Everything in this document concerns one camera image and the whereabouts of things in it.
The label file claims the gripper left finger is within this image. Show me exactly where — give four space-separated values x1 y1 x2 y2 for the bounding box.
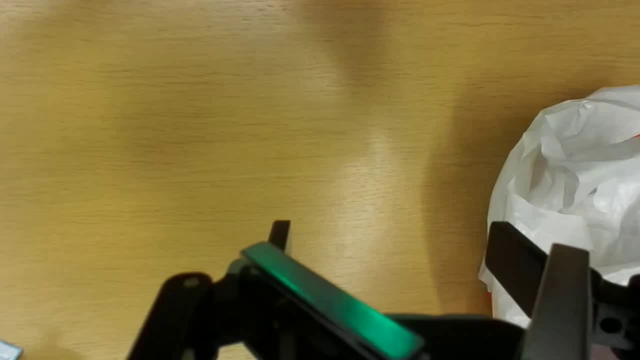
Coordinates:
237 218 426 360

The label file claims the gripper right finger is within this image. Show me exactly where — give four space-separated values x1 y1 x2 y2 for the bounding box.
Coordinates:
484 219 595 360

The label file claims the white plastic bag orange print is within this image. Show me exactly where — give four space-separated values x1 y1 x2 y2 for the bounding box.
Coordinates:
478 83 640 329

